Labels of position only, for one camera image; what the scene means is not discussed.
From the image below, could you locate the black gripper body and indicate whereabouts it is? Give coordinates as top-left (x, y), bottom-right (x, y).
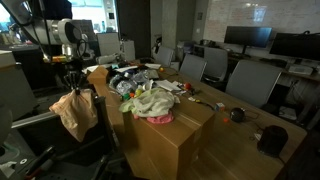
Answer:
top-left (64, 60), bottom-right (86, 78)

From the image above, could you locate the peach shirt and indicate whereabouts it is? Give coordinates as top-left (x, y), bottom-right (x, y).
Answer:
top-left (48, 87), bottom-right (99, 144)

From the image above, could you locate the white and green towel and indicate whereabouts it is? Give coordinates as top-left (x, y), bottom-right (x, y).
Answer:
top-left (118, 86), bottom-right (181, 119)

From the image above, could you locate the pink shirt orange print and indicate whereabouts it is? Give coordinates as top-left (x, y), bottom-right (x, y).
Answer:
top-left (132, 111), bottom-right (175, 126)

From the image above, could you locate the small cardboard box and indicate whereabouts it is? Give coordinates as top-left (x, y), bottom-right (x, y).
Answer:
top-left (86, 65), bottom-right (110, 85)

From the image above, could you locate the large cardboard box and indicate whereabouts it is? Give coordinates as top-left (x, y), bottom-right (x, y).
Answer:
top-left (120, 86), bottom-right (216, 180)

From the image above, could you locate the white box under desk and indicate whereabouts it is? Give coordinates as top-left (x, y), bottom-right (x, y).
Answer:
top-left (278, 105), bottom-right (299, 121)

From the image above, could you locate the white machine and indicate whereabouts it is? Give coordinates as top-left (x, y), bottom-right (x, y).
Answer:
top-left (81, 31), bottom-right (97, 63)

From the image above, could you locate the clear plastic bag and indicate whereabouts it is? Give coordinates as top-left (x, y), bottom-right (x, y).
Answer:
top-left (108, 70), bottom-right (150, 97)

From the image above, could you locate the white cabinet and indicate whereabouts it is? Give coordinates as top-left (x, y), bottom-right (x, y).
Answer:
top-left (0, 50), bottom-right (37, 125)

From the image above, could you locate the black curtain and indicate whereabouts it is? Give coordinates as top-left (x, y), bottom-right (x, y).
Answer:
top-left (19, 0), bottom-right (83, 90)

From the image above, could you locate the white cup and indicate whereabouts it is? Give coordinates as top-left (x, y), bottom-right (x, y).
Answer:
top-left (142, 79), bottom-right (155, 92)

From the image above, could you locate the black office chair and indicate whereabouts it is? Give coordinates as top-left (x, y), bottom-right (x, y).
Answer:
top-left (0, 96), bottom-right (119, 180)

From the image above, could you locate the white paper stack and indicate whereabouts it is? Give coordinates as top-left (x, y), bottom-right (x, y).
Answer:
top-left (154, 79), bottom-right (183, 93)

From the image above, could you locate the grey office chair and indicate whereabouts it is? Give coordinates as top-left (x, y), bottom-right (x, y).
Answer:
top-left (225, 59), bottom-right (284, 109)
top-left (157, 45), bottom-right (175, 68)
top-left (179, 53), bottom-right (208, 82)
top-left (202, 46), bottom-right (229, 84)

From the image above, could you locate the small colourful cube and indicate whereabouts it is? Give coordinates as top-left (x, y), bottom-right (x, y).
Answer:
top-left (214, 101), bottom-right (226, 112)

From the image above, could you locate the black round device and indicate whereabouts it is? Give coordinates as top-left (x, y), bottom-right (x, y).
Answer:
top-left (229, 106), bottom-right (247, 123)

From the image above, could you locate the black computer monitor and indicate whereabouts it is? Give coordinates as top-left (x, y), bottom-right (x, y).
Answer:
top-left (223, 25), bottom-right (273, 56)
top-left (268, 29), bottom-right (320, 62)

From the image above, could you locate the black cylinder speaker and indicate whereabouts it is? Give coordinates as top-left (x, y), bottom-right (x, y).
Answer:
top-left (256, 124), bottom-right (290, 157)

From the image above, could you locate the white desk device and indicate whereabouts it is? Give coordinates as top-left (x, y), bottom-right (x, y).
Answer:
top-left (287, 63), bottom-right (315, 76)

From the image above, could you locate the yellow wrist camera mount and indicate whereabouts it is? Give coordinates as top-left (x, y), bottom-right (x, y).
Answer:
top-left (49, 54), bottom-right (68, 64)

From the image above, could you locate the thin black cable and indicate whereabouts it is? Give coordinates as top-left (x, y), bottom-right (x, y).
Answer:
top-left (194, 98), bottom-right (216, 111)

